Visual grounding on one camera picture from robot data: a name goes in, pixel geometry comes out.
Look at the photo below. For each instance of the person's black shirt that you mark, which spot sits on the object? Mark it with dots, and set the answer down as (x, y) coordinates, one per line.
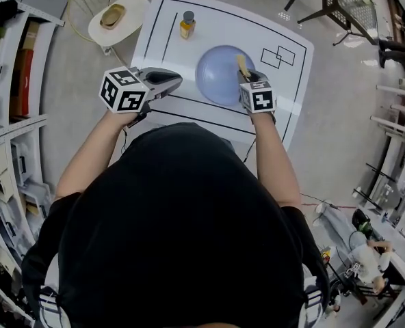
(182, 234)

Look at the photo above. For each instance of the beige fluffy fibre clump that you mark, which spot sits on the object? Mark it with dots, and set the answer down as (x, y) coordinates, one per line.
(241, 65)

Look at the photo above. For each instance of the person's right forearm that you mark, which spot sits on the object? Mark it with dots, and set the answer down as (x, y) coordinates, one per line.
(274, 162)

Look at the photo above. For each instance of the blue big plate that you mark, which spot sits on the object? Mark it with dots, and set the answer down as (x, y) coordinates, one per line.
(219, 77)

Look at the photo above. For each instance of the red cardboard box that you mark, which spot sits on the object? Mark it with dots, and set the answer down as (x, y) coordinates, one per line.
(23, 80)

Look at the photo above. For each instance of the white shelving unit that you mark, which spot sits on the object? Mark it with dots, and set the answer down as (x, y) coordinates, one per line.
(17, 130)

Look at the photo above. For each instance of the tan wooden bowl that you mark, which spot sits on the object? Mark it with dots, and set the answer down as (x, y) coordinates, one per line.
(113, 16)

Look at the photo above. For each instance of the group of black caps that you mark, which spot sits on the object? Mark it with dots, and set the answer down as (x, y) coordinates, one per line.
(4, 9)

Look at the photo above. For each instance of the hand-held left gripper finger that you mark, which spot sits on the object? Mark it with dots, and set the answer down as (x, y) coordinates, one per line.
(165, 87)
(161, 74)

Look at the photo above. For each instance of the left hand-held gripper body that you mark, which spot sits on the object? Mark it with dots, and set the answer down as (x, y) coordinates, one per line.
(120, 91)

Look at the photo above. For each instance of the person's left forearm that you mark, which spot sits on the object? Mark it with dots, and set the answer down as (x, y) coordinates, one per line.
(86, 162)

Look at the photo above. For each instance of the yellow oil bottle black cap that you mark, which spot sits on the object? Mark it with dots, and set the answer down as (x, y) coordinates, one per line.
(187, 29)

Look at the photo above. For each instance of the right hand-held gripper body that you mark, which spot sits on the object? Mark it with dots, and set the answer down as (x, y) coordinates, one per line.
(259, 97)

